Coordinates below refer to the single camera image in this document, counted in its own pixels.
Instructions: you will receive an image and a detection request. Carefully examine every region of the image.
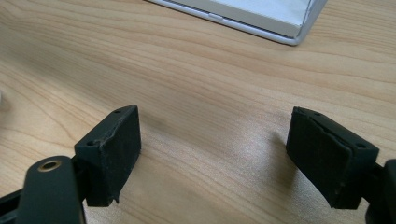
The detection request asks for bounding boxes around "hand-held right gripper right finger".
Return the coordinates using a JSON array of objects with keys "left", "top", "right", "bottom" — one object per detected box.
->
[{"left": 285, "top": 105, "right": 381, "bottom": 210}]

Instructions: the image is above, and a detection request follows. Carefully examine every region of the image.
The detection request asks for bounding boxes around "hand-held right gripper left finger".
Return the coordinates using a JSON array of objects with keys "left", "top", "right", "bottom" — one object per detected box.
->
[{"left": 74, "top": 104, "right": 142, "bottom": 208}]

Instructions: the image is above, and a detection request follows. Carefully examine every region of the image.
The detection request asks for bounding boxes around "white flat tray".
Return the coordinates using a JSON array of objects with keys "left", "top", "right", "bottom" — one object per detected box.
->
[{"left": 146, "top": 0, "right": 329, "bottom": 47}]

